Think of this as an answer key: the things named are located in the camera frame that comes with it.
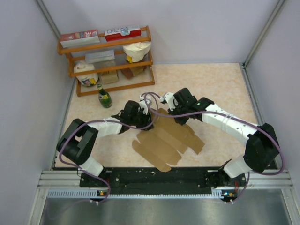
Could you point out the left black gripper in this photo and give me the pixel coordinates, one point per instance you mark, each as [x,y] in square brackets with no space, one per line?
[147,119]

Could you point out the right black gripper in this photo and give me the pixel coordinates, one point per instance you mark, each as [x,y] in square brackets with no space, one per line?
[180,121]

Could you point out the brown cardboard box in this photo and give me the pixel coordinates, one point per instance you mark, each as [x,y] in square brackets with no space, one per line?
[163,145]

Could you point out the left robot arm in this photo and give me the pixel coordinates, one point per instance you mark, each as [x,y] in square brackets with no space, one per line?
[76,144]

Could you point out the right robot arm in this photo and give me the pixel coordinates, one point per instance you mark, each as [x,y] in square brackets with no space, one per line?
[260,142]

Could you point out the clear plastic box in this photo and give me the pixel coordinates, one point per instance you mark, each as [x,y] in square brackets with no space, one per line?
[99,56]

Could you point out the red white wrap box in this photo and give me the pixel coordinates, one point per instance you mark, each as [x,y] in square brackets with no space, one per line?
[122,33]

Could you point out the red grey foil box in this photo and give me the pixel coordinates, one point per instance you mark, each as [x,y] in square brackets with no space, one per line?
[79,38]

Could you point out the green glass bottle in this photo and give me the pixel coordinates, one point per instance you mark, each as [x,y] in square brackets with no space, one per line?
[104,97]

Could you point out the brown bread pieces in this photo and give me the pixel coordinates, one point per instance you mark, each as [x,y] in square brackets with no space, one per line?
[131,72]

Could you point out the tan cardboard packet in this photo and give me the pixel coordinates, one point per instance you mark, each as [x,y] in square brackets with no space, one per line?
[111,76]

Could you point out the wooden shelf rack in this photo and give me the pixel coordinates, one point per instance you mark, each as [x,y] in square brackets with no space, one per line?
[118,59]

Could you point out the white paper bag upper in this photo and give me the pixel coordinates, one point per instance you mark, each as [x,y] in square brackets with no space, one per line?
[135,52]

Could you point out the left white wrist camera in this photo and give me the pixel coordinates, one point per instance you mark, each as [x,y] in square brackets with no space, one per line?
[145,103]

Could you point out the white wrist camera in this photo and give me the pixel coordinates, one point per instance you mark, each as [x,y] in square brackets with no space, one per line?
[145,103]
[169,99]

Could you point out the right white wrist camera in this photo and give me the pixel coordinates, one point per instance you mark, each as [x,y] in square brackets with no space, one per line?
[169,99]

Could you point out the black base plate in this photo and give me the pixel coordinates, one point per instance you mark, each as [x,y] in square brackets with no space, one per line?
[151,181]

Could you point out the aluminium front rail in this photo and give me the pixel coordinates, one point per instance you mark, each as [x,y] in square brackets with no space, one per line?
[66,184]

